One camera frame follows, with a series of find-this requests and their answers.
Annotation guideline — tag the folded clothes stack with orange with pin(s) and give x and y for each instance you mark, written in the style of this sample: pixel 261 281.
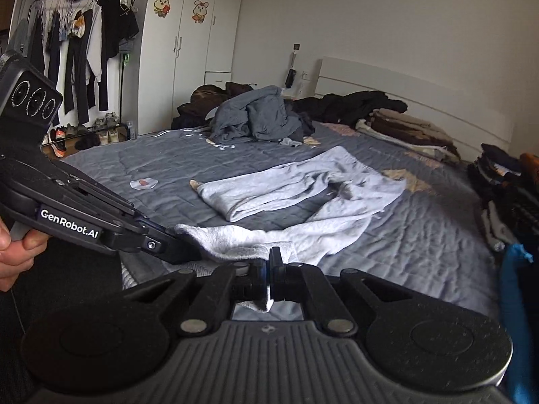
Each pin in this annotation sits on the folded clothes stack with orange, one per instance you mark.
pixel 513 210

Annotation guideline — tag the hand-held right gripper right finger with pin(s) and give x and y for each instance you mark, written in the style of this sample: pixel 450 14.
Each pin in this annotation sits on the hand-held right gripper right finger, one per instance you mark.
pixel 290 280

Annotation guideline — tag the white wall outlet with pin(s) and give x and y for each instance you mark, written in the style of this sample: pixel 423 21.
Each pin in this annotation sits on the white wall outlet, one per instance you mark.
pixel 307 76

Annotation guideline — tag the cartoon mouse sticker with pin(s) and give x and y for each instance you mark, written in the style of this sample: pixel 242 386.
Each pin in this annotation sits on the cartoon mouse sticker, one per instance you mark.
pixel 201 11
pixel 162 4

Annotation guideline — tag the person's left hand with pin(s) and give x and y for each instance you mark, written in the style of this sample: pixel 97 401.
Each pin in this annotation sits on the person's left hand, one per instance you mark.
pixel 17 261

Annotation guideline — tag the blue folded garment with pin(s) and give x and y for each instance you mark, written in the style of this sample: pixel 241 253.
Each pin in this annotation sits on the blue folded garment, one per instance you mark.
pixel 516 303

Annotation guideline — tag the stack of folded brown clothes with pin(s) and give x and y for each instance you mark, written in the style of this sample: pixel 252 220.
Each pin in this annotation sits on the stack of folded brown clothes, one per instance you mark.
pixel 404 130

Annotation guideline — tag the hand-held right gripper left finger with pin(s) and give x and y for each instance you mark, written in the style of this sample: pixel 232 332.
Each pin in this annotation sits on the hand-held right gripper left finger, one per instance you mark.
pixel 248 286

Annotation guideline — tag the grey patterned bed quilt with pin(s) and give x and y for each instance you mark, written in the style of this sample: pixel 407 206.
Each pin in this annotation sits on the grey patterned bed quilt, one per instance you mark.
pixel 421 240

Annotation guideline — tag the hanging dark trousers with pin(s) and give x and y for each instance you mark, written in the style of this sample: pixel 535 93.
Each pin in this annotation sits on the hanging dark trousers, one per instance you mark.
pixel 78 84

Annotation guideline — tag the dark grey crumpled garment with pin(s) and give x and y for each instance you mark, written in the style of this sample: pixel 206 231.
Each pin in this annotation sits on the dark grey crumpled garment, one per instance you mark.
pixel 301 124

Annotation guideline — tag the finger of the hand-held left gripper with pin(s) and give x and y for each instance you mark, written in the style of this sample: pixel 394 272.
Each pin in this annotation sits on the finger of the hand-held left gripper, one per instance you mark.
pixel 151 244

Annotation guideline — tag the grey curtain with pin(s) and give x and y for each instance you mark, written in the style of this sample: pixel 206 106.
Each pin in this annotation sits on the grey curtain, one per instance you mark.
pixel 29 0

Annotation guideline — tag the hanging black jacket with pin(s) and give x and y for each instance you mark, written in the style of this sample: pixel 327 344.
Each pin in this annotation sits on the hanging black jacket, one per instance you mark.
pixel 113 29

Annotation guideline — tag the light grey sweatpants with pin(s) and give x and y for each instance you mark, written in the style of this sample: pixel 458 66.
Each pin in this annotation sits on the light grey sweatpants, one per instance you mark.
pixel 261 193

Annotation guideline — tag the row of shoes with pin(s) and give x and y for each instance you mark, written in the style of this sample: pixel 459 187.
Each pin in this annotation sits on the row of shoes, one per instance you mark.
pixel 59 139

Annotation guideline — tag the small light grey garment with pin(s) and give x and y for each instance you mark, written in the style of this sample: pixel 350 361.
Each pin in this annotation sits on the small light grey garment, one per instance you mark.
pixel 290 142

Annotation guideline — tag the brown jacket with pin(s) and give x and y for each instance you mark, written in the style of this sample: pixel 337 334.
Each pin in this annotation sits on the brown jacket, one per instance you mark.
pixel 206 96

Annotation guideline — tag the hanging grey hoodie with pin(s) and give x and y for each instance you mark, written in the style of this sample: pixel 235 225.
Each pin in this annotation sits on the hanging grey hoodie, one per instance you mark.
pixel 93 42

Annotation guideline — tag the black hairbrush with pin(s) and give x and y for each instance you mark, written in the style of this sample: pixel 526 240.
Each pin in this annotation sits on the black hairbrush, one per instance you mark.
pixel 290 78

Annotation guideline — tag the grey-blue crumpled garment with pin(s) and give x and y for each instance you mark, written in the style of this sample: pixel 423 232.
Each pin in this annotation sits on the grey-blue crumpled garment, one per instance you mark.
pixel 252 113

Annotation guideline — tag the white wardrobe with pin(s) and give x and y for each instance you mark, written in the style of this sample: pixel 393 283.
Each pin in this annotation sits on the white wardrobe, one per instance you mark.
pixel 185 71

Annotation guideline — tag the white bed headboard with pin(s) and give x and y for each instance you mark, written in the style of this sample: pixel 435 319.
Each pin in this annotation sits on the white bed headboard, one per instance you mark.
pixel 421 101

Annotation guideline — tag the hanging dark garment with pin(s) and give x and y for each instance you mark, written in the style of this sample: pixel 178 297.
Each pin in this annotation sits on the hanging dark garment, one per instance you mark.
pixel 52 59

